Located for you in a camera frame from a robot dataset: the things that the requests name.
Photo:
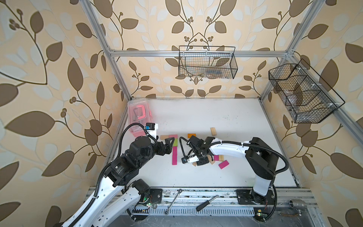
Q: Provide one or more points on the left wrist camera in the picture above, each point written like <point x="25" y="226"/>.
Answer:
<point x="151" y="129"/>

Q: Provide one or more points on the light pink block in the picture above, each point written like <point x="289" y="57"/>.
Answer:
<point x="175" y="136"/>

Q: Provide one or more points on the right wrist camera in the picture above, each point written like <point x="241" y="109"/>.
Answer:
<point x="186" y="160"/>

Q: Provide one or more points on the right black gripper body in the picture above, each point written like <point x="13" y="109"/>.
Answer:
<point x="202" y="160"/>

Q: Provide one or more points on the metal pipe fitting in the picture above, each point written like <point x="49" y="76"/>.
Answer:
<point x="297" y="204"/>

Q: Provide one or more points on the small natural wood block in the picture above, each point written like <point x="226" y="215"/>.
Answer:
<point x="221" y="158"/>

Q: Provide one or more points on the pink plastic storage box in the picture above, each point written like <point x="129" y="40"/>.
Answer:
<point x="139" y="112"/>

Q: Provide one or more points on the back black wire basket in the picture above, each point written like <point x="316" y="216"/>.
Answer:
<point x="206" y="61"/>

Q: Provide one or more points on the right black wire basket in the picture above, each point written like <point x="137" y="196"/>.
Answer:
<point x="307" y="96"/>

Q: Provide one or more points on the black wire basket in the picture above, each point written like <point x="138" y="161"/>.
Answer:
<point x="206" y="61"/>
<point x="307" y="96"/>

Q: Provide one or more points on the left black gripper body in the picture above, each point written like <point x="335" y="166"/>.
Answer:
<point x="152" y="150"/>

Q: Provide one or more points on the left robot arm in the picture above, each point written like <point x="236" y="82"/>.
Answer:
<point x="115" y="190"/>

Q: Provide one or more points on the green block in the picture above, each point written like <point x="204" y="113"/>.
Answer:
<point x="175" y="144"/>

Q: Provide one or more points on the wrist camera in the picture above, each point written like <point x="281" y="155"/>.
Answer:
<point x="186" y="160"/>
<point x="151" y="129"/>

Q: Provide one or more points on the black handled screwdriver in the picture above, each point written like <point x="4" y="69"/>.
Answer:
<point x="206" y="203"/>

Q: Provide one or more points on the silver wrench on rail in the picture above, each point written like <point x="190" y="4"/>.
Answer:
<point x="167" y="211"/>

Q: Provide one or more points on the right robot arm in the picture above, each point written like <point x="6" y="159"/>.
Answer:
<point x="265" y="162"/>

